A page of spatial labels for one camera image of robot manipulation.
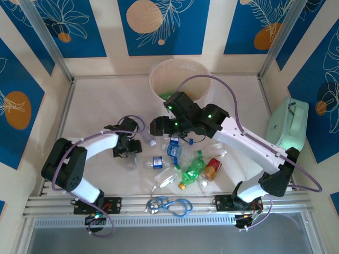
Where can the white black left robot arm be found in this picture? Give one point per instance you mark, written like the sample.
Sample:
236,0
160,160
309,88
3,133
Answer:
69,169

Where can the aluminium side rail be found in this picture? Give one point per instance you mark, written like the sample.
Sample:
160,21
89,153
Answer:
266,98
63,119

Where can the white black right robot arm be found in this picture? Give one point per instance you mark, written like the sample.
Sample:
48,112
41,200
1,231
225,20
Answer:
251,145

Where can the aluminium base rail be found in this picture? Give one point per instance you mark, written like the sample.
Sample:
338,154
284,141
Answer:
132,205

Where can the crushed clear bottle green cap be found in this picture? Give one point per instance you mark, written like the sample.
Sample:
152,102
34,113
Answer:
199,153

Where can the green plastic bottle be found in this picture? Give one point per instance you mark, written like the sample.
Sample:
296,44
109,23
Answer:
192,173
167,95

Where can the blue stethoscope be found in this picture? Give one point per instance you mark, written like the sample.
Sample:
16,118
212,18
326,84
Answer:
153,210

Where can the clear bottle blue label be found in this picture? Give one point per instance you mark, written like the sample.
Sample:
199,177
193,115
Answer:
174,150
157,162
174,139

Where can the red label bottle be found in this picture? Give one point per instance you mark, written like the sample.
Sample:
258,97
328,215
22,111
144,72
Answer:
213,166

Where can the grey metal panel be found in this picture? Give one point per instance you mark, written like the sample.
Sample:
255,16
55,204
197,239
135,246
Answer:
172,240

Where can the mint green case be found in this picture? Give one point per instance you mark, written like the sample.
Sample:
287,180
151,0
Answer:
296,132

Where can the white plastic waste basket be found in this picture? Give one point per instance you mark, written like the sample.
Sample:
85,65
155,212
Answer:
153,101

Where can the aluminium frame post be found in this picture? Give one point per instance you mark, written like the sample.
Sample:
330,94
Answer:
45,34
284,34

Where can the small black connector board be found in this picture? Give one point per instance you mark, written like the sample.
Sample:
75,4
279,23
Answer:
242,222
95,220

